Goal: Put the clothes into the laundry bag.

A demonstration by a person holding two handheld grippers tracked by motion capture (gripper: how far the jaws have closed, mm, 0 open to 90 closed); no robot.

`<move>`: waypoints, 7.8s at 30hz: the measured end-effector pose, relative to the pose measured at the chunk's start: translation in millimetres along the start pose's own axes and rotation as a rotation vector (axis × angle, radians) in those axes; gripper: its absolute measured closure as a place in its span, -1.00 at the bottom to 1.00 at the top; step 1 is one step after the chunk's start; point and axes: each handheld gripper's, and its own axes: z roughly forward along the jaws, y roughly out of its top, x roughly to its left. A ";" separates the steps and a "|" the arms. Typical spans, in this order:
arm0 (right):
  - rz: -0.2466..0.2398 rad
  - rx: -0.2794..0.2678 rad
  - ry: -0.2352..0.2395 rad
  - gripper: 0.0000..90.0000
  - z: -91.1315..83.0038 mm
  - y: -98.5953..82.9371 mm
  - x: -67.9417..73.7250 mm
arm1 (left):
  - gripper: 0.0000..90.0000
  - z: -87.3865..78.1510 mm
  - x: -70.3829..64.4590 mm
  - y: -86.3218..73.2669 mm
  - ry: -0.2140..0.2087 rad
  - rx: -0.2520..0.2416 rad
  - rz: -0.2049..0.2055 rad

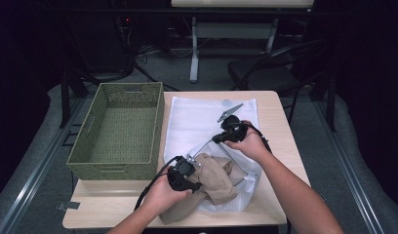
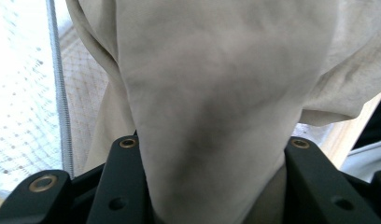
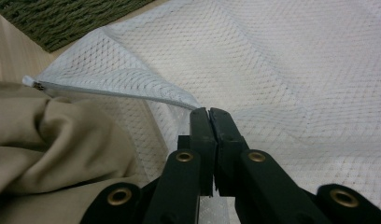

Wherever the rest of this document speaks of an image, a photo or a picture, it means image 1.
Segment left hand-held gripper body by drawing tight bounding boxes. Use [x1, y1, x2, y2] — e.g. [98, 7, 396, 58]
[167, 154, 202, 192]

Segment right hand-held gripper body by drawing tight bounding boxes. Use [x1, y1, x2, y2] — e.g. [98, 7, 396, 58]
[217, 102, 250, 142]

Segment beige garment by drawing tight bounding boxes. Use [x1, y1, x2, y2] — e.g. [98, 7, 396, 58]
[159, 152, 248, 226]

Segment white mesh laundry bag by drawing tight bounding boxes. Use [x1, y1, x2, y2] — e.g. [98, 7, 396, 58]
[163, 96, 263, 215]

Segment green woven basket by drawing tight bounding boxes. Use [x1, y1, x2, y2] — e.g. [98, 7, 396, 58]
[65, 81, 166, 181]

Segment person's right hand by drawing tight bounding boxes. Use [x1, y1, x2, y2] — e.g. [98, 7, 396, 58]
[223, 120, 273, 164]

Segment person's left hand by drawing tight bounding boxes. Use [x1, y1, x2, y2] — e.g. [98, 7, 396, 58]
[142, 175, 193, 217]

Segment black chair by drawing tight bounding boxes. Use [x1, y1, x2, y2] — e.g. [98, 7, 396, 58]
[227, 38, 329, 126]

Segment white desk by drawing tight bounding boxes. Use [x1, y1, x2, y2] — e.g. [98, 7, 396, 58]
[170, 0, 316, 84]

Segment black metal stand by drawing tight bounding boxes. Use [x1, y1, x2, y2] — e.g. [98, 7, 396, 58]
[312, 69, 338, 133]
[59, 64, 91, 130]

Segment grey tape piece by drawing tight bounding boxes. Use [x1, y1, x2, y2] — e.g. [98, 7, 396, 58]
[56, 201, 82, 211]

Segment black computer tower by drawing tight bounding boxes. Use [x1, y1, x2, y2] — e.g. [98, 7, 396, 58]
[65, 9, 137, 75]

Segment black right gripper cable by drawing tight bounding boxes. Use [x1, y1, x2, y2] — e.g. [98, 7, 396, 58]
[249, 124, 273, 154]

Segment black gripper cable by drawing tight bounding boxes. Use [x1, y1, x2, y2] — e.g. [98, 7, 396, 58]
[134, 155, 182, 212]
[249, 124, 273, 154]

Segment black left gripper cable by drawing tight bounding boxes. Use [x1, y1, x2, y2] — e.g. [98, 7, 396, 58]
[134, 155, 182, 212]

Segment floor cables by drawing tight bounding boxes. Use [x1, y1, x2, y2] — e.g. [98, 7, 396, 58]
[122, 19, 208, 93]

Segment aluminium floor rail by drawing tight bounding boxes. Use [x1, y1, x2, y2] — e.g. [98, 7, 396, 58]
[312, 100, 387, 234]
[0, 97, 88, 234]

